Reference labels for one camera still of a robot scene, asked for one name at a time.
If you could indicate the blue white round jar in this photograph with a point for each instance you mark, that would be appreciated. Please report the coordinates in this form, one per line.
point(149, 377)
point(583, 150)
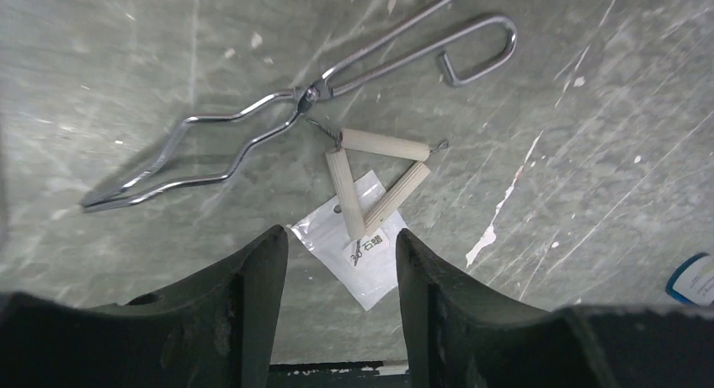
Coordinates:
point(692, 281)

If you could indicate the metal crucible tongs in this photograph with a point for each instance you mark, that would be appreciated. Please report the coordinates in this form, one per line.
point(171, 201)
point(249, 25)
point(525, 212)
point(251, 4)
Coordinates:
point(303, 98)

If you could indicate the small white paper packet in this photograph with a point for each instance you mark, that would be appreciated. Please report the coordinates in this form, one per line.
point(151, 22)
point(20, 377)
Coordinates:
point(367, 268)

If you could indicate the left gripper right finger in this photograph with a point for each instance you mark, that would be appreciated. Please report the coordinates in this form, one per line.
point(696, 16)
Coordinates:
point(461, 333)

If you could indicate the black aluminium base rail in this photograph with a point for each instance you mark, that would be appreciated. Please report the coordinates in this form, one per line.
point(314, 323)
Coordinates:
point(341, 374)

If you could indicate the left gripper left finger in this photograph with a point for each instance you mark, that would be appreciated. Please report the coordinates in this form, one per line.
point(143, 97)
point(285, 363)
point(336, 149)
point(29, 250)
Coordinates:
point(214, 328)

